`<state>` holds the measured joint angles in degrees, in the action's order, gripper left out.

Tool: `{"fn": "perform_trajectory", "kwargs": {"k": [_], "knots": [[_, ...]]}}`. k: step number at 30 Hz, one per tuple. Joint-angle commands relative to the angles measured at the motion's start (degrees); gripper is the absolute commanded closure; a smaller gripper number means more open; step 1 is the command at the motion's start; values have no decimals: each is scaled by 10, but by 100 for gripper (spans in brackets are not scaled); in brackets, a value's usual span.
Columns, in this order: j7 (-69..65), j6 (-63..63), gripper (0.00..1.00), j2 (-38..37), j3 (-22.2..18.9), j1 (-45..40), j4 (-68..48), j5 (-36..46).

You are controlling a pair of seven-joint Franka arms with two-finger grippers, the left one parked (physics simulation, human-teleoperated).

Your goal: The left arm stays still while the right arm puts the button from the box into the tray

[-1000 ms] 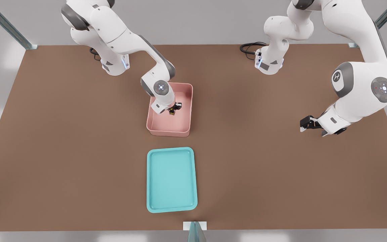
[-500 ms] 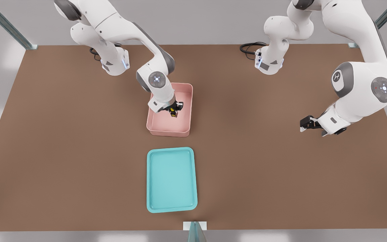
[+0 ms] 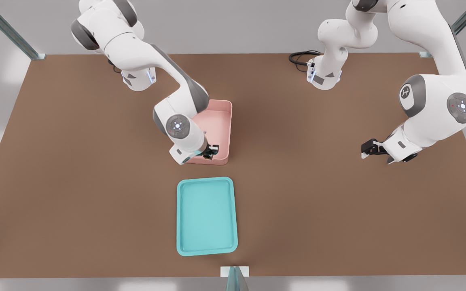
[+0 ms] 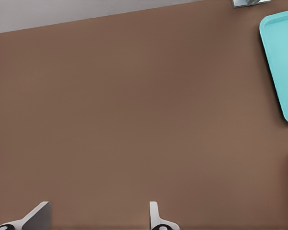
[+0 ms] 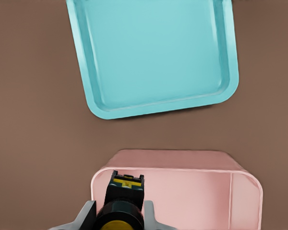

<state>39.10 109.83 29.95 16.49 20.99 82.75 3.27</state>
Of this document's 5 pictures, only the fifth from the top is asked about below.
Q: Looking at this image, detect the black and yellow push button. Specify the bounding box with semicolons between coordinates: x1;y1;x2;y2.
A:
95;170;145;230

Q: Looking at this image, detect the pink box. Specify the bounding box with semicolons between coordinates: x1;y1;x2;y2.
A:
90;149;264;230

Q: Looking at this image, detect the pale blue-green tray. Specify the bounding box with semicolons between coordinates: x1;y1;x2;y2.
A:
65;0;240;120

